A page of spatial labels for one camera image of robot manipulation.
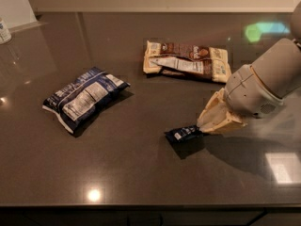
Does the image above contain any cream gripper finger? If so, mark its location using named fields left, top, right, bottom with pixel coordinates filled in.
left=198, top=110, right=246, bottom=135
left=197, top=89, right=229, bottom=126

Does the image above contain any dark blue rxbar wrapper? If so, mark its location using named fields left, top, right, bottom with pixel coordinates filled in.
left=165, top=125, right=203, bottom=143

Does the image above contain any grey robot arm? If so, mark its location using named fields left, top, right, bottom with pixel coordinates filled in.
left=197, top=2, right=301, bottom=134

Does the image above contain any brown cream snack package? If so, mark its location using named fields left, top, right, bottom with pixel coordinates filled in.
left=143, top=41, right=231, bottom=83

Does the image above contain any blue chip bag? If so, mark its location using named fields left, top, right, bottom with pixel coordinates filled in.
left=42, top=67, right=130, bottom=134

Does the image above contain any white labelled bottle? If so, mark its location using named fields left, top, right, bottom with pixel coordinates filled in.
left=0, top=18, right=12, bottom=44

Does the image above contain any white slanted board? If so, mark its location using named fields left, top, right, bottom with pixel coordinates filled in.
left=0, top=0, right=40, bottom=30

